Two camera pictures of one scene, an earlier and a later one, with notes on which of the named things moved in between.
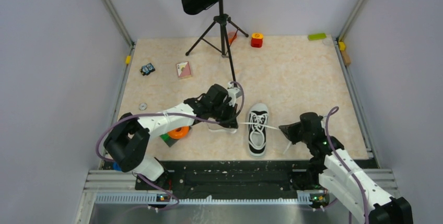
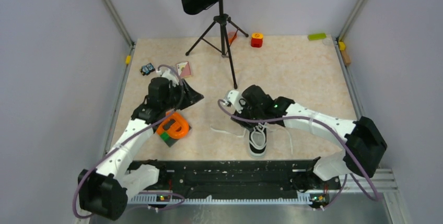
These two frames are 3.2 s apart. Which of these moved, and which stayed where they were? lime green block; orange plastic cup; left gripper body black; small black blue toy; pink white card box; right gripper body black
Moved: right gripper body black; left gripper body black
Stayed: pink white card box; lime green block; small black blue toy; orange plastic cup
